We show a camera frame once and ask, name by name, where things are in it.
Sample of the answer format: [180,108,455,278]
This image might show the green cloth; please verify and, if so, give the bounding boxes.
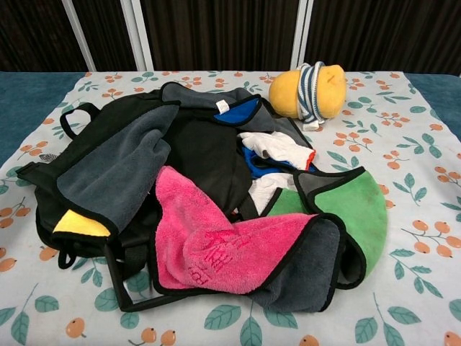
[266,166,390,291]

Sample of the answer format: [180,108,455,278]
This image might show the pink cloth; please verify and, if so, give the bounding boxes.
[149,165,343,313]

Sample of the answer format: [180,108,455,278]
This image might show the dark grey fabric garment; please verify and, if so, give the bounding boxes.
[159,81,315,149]

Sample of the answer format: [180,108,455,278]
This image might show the grey fleece cloth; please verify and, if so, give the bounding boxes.
[51,113,172,239]

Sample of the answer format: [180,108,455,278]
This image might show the pile of black garments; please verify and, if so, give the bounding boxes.
[16,89,261,313]

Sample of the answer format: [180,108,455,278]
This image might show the white cloth with blue trim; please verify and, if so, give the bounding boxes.
[236,130,318,214]

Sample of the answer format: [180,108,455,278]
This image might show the yellow round plush toy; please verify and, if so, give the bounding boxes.
[269,63,348,120]

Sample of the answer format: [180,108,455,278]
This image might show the blue white striped sock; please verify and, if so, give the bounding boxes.
[295,61,327,133]

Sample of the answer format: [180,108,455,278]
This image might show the dark folding screen white frames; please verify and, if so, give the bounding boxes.
[0,0,461,77]

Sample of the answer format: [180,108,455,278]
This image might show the floral print tablecloth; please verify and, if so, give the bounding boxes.
[0,70,461,346]

